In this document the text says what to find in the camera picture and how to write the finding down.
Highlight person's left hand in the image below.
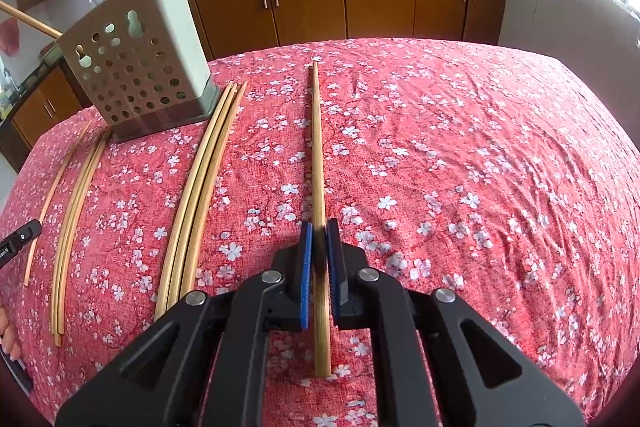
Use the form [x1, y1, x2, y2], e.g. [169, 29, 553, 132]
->
[0, 304, 24, 360]

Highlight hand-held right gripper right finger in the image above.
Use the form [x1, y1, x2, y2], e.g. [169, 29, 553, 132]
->
[325, 218, 587, 427]

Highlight hanging red plastic bag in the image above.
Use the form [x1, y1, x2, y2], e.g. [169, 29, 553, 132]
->
[0, 18, 22, 56]

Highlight white perforated chopstick holder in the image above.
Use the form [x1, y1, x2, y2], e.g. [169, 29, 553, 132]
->
[56, 0, 221, 142]

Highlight red floral tablecloth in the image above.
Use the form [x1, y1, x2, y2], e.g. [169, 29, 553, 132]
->
[0, 38, 640, 427]

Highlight bamboo chopstick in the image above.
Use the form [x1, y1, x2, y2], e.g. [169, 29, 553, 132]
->
[154, 81, 236, 320]
[181, 80, 250, 295]
[51, 134, 103, 337]
[57, 131, 113, 348]
[0, 0, 62, 42]
[174, 83, 244, 303]
[311, 61, 335, 379]
[22, 121, 93, 289]
[54, 132, 108, 347]
[165, 82, 240, 308]

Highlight wooden base cabinets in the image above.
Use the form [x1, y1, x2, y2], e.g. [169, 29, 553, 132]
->
[0, 0, 511, 172]

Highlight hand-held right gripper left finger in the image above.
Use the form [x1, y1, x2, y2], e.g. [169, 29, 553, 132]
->
[55, 221, 315, 427]

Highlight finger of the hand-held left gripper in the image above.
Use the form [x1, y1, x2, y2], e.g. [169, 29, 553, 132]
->
[0, 219, 43, 271]

